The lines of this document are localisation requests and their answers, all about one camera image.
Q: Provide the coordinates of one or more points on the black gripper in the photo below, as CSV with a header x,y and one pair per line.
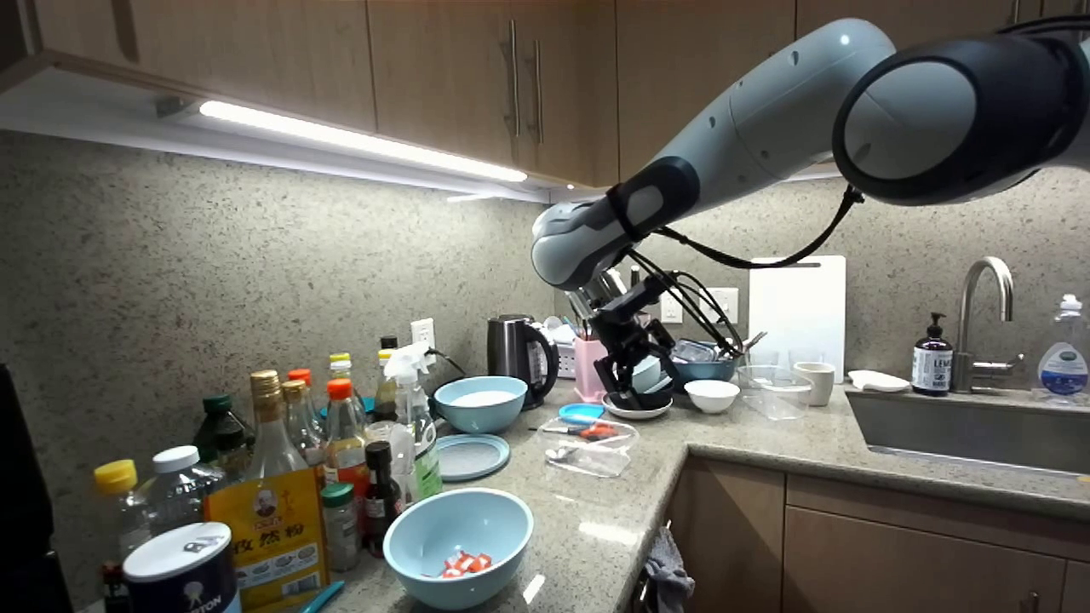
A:
x,y
642,325

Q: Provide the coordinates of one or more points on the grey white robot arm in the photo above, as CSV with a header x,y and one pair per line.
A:
x,y
770,124

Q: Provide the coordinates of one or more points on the grey blue bowl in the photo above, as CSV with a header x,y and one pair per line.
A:
x,y
650,374

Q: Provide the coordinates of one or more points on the small white bowl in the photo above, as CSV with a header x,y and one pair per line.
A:
x,y
713,395

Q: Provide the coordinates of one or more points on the light blue bowl, white filling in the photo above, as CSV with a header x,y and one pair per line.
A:
x,y
478,415

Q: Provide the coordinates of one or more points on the light blue bowl, red bits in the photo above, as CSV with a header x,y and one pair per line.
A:
x,y
429,532

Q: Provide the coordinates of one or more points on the white plate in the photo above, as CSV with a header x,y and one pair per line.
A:
x,y
650,413

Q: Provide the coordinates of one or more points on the pink utensil holder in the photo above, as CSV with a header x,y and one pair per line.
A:
x,y
587,368

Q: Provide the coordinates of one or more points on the blue dish with utensils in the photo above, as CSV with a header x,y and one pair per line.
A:
x,y
702,366

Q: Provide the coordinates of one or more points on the cyan plastic lid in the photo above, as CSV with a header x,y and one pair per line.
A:
x,y
579,413

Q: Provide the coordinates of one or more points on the clear plastic pitcher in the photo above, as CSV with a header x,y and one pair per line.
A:
x,y
770,391

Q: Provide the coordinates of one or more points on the black electric kettle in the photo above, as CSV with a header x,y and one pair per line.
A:
x,y
511,351

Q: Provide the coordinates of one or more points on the white mug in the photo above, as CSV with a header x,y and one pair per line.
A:
x,y
816,383

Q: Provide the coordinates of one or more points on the narrow wooden lower cabinet door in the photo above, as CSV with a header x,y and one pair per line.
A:
x,y
728,544

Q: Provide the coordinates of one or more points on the light blue plate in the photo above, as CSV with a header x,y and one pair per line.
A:
x,y
473,458

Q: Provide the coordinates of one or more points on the grey hanging towel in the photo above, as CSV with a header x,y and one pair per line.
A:
x,y
668,573

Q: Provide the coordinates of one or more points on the white spray bottle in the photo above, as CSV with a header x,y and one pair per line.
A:
x,y
416,431

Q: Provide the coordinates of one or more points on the dark bottle, yellow label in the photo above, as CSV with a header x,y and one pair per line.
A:
x,y
385,391

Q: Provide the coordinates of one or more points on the red food pieces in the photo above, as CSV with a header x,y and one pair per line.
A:
x,y
464,564

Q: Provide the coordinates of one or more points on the dark soap dispenser bottle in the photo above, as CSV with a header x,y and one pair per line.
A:
x,y
931,366

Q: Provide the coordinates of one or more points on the small dark soy bottle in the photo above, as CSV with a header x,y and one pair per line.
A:
x,y
381,498

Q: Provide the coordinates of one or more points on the pale yellow cap bottle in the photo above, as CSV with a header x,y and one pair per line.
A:
x,y
343,366

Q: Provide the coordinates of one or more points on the orange cap red sauce bottle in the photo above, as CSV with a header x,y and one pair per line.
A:
x,y
343,438

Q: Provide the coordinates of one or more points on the wooden lower cabinet panel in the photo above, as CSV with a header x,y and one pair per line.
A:
x,y
931,516

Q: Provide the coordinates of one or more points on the steel kitchen sink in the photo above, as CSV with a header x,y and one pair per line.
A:
x,y
964,431

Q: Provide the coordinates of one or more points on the steel kitchen faucet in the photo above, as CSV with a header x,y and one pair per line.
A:
x,y
970,308

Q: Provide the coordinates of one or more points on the wide wooden lower cabinet door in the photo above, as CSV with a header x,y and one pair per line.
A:
x,y
909,581

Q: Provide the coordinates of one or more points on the green cap small jar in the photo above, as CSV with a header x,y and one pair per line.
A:
x,y
343,530

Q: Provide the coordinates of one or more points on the brown cap glass bottle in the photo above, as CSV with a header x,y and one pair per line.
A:
x,y
298,409

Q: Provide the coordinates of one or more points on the under cabinet light strip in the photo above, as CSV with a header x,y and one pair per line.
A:
x,y
343,137

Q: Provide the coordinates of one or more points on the big yellow label bottle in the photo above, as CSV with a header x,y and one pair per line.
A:
x,y
273,532

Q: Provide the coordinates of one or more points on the clear blue dish soap bottle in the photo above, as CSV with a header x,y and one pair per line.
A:
x,y
1062,374

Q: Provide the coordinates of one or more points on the dark green bottle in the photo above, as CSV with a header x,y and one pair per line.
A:
x,y
224,431

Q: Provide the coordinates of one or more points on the white cap clear bottle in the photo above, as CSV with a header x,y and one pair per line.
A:
x,y
175,459

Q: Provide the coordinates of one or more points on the dark jar with white lid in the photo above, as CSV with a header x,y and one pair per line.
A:
x,y
181,565

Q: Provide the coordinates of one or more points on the black object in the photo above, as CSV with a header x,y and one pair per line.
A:
x,y
22,513

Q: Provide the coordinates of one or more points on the white light switch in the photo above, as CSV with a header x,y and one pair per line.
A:
x,y
668,309

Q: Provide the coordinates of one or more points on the white double wall outlet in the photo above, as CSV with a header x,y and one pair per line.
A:
x,y
728,299

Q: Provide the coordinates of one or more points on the small white wall outlet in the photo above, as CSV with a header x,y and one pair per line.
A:
x,y
425,330

